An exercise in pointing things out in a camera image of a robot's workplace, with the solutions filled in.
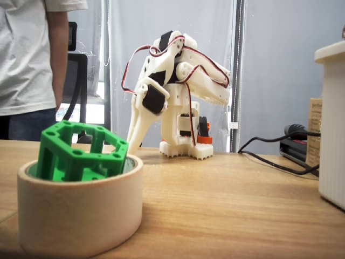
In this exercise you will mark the green hexagonal printed component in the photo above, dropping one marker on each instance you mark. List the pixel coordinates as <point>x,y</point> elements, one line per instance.
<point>81,155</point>

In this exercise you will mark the orange table clamp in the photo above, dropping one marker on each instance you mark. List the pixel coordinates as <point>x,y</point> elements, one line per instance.
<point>206,140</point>

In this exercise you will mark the grey vertical pole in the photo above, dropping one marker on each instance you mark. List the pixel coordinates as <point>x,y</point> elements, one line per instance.
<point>238,54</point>
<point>107,54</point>

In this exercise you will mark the black office chair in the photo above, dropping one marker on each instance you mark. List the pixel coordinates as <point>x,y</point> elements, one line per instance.
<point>78,70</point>

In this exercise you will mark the small white tag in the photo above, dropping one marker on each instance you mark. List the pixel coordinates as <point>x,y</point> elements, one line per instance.
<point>233,125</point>

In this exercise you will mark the beige masking tape roll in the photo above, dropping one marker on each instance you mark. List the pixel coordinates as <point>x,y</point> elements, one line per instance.
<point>81,215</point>

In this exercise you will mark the person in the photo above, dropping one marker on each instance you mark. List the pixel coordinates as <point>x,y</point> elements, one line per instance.
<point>21,54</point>

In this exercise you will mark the brown cardboard box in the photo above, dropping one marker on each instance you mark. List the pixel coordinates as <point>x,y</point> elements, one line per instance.
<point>314,151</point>

